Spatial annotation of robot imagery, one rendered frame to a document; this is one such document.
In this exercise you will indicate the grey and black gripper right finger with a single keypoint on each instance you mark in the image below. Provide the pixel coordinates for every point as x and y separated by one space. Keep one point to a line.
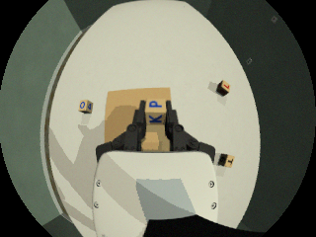
182 141

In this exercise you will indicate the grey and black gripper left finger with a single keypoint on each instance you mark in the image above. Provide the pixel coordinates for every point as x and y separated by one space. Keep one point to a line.
130 140

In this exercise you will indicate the wooden letter block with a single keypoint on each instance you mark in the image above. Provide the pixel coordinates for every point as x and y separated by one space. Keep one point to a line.
223 88
155 111
85 107
226 160

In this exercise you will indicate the tan flat mat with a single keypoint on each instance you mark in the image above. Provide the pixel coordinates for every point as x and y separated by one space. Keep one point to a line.
120 108

